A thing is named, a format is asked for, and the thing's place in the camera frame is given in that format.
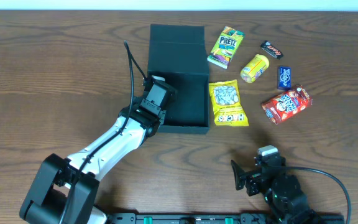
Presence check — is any black box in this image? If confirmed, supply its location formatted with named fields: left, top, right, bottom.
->
left=147, top=24, right=209, bottom=134

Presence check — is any yellow Hacks candy bag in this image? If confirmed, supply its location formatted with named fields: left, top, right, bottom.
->
left=209, top=80, right=249, bottom=126

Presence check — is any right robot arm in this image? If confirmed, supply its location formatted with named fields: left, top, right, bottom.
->
left=231, top=153, right=325, bottom=224

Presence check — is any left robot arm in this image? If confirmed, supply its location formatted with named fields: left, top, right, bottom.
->
left=19, top=78, right=177, bottom=223

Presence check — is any blue Eclipse mint pack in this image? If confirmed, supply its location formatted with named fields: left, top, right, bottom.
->
left=277, top=66, right=291, bottom=90

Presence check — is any red Hello Panda box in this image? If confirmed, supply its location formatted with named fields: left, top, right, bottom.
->
left=261, top=85, right=313, bottom=124

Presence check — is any green Pretz snack box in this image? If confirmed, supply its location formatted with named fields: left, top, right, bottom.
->
left=207, top=26, right=246, bottom=69

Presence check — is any yellow candy tube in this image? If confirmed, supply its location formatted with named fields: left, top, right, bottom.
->
left=240, top=54, right=270, bottom=83

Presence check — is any black Mars chocolate bar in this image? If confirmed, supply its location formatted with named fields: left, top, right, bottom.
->
left=260, top=40, right=283, bottom=60

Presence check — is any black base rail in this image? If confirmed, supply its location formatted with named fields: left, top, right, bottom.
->
left=106, top=212, right=349, bottom=224

